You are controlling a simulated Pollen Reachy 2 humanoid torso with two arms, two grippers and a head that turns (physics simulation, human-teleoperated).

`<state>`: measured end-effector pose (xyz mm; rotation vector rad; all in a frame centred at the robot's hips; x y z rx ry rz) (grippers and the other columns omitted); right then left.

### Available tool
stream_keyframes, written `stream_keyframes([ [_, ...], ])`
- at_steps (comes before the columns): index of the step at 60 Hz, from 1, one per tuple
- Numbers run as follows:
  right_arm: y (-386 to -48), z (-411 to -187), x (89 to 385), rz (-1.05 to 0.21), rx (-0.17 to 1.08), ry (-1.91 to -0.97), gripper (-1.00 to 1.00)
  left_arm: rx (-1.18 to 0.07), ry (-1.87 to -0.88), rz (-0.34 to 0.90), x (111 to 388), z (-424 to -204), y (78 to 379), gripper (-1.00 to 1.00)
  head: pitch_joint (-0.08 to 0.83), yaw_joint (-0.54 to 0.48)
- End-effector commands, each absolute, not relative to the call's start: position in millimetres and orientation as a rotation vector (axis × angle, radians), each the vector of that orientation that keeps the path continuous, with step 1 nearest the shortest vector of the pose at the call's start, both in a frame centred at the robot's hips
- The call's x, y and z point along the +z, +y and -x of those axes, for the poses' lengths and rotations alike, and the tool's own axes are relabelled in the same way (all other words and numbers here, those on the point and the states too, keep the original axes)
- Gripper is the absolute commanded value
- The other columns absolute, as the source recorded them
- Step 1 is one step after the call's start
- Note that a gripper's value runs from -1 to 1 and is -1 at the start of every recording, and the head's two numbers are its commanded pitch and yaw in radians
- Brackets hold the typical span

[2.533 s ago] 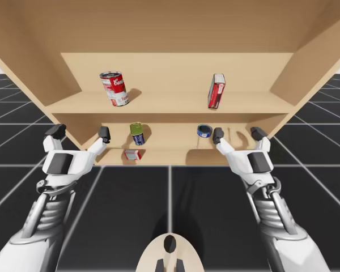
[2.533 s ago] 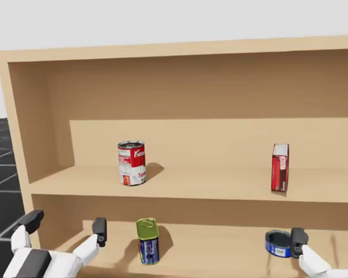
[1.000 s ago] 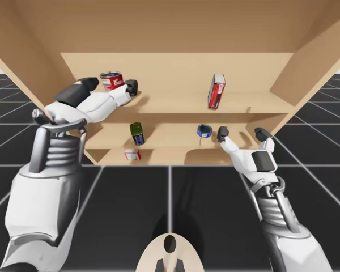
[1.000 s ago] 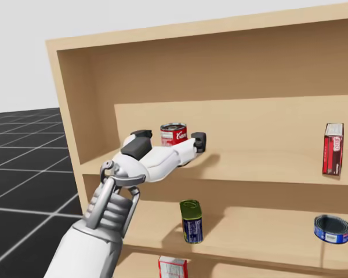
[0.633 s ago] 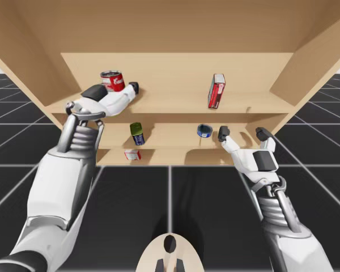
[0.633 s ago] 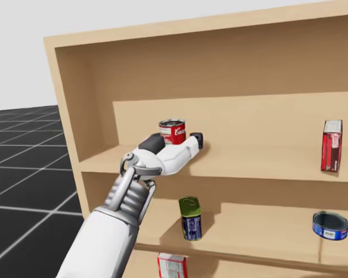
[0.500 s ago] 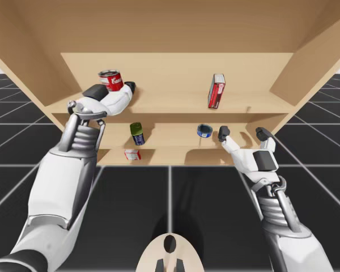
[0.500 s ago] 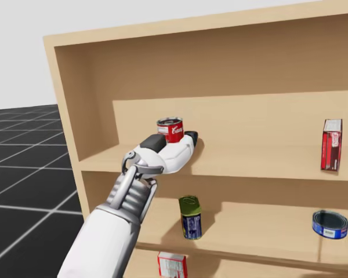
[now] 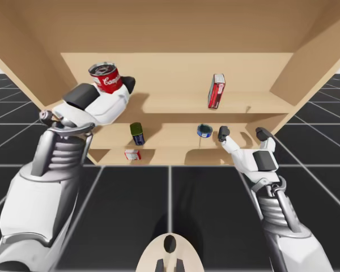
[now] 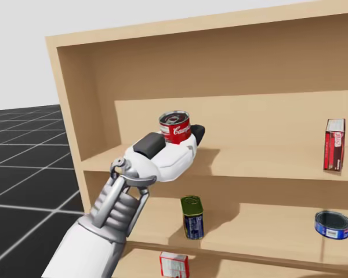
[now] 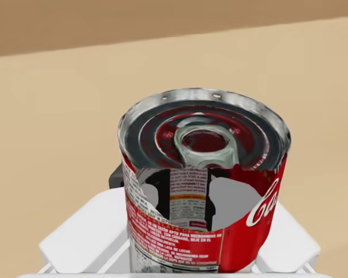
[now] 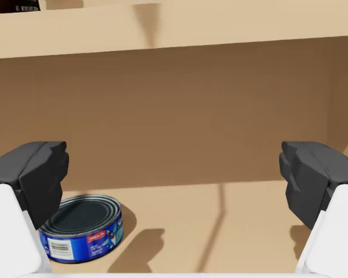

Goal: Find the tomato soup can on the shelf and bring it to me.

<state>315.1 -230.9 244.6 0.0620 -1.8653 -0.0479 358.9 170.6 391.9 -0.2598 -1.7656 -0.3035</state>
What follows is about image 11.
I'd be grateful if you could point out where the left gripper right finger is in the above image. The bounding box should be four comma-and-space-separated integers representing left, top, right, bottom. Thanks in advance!
250, 201, 321, 273

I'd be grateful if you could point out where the red and white can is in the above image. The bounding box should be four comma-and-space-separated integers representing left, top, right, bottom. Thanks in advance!
117, 88, 292, 274

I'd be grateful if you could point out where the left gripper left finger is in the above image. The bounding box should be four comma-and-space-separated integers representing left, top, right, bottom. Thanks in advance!
38, 160, 131, 274

